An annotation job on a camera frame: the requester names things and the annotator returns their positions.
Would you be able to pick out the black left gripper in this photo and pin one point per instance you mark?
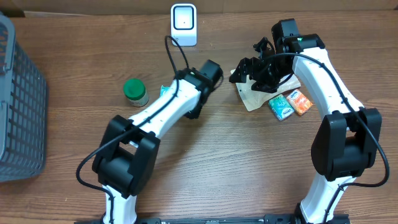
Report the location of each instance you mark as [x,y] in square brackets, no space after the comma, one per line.
[195,112]

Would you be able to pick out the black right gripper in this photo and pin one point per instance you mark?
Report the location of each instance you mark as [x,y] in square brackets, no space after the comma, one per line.
[255,65]

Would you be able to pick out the beige paper pouch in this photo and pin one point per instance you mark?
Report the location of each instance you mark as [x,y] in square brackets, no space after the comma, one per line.
[255,99]

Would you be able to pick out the teal tissue pack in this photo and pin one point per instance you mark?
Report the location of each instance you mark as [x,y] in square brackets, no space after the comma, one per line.
[281,107]

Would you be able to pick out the teal packet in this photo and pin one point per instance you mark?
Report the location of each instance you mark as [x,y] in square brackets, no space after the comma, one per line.
[163,90]

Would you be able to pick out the orange tissue pack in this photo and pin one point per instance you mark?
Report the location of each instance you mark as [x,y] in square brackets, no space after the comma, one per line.
[300,103]

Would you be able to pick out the green lid jar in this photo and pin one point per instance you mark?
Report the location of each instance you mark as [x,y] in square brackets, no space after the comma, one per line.
[135,91]

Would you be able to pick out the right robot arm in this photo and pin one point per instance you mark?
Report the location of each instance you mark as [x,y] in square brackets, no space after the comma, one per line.
[347,141]

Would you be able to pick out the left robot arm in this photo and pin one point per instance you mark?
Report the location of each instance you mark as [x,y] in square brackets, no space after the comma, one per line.
[129,146]

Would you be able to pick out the white barcode scanner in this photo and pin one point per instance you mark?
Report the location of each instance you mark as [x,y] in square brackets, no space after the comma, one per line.
[183,23]

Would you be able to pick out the grey plastic basket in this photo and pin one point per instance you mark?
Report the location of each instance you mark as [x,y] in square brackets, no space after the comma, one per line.
[24,110]

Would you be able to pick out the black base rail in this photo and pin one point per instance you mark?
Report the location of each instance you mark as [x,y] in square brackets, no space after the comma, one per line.
[217,220]

